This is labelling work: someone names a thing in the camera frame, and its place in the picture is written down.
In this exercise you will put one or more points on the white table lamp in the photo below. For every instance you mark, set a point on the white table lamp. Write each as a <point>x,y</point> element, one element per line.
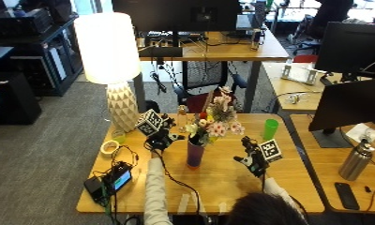
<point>109,62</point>

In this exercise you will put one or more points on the wooden desk with grey legs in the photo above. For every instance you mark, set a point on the wooden desk with grey legs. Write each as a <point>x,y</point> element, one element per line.
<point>233,50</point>

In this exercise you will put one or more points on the black smartphone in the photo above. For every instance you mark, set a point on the black smartphone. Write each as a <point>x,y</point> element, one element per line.
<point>346,195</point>

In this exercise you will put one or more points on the black device with lit screen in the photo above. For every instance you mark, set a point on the black device with lit screen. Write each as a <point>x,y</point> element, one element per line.
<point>121,179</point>

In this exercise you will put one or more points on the clear safety glasses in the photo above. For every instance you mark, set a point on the clear safety glasses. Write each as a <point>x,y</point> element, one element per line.
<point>295,97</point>

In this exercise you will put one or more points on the white marker cube left glove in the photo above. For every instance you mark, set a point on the white marker cube left glove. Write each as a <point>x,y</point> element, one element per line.
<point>150,122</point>

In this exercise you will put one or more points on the black computer tower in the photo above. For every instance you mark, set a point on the black computer tower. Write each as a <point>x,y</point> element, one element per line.
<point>13,97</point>

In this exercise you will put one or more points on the white paper sheet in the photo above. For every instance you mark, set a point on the white paper sheet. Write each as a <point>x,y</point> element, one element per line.
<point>362,132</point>

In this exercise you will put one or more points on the person's right hand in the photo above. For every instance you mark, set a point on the person's right hand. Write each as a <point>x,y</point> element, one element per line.
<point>254,161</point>

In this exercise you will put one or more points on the steel water bottle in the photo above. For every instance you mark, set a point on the steel water bottle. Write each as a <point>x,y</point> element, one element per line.
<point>357,161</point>

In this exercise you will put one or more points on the black power box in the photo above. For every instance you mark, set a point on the black power box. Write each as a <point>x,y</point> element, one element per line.
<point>94,188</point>

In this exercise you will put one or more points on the purple vase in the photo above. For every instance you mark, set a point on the purple vase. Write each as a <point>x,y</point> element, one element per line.
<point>194,154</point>

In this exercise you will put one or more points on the large black monitor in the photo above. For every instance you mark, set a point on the large black monitor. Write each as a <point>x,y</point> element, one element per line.
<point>177,14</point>

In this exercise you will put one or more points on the black office chair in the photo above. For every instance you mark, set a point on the black office chair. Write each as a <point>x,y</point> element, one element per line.
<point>206,84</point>

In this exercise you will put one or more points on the person's left hand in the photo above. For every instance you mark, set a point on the person's left hand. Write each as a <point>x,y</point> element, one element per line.
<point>162,140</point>

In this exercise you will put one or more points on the mixed flower bouquet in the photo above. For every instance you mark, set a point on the mixed flower bouquet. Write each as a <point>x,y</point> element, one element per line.
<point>217,120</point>

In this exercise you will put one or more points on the silver laptop stand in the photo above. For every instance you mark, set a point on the silver laptop stand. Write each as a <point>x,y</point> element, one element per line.
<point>299,73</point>

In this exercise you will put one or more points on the red chair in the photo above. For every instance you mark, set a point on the red chair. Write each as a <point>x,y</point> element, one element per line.
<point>306,58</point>

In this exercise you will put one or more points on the black storage cabinet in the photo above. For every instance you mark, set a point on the black storage cabinet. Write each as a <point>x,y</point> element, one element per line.
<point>42,53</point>

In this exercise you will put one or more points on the white tape roll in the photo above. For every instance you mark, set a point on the white tape roll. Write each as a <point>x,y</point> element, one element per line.
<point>109,147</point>

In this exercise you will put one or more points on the green plastic cup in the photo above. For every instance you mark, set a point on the green plastic cup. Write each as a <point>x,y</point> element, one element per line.
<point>271,128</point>

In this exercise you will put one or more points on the white marker cube right glove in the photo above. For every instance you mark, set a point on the white marker cube right glove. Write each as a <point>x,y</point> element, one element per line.
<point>271,150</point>

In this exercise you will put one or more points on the black monitor on grey stand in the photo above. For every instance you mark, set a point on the black monitor on grey stand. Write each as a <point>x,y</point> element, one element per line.
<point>349,108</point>

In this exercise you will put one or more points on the small clear glass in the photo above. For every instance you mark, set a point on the small clear glass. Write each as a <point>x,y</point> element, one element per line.
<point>118,136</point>

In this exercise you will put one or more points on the white marker cube glove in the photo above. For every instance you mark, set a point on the white marker cube glove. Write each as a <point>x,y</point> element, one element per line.
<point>150,122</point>
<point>271,150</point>

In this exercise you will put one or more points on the clear glass bottle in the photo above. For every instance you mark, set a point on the clear glass bottle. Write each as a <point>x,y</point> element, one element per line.
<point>182,120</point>

